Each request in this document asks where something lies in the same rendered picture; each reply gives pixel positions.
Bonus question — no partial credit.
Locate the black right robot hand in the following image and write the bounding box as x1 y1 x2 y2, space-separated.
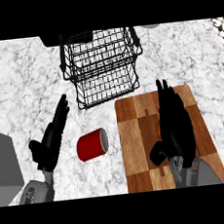
141 76 199 172

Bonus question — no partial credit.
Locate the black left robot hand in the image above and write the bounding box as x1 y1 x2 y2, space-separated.
22 93 77 175

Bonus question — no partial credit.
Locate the red tomato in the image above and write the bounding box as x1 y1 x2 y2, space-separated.
155 122 163 138

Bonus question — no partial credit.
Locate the brown wooden cutting board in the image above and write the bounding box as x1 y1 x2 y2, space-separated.
112 79 224 195

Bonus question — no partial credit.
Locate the red can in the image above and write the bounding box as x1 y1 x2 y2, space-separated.
74 127 111 164

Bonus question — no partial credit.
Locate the black appliance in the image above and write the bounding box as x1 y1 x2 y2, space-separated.
39 31 94 49

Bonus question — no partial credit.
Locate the pale grey round object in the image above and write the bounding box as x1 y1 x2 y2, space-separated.
140 23 162 30

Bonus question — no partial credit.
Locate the black wire tiered basket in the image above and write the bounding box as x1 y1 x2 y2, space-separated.
56 25 149 113

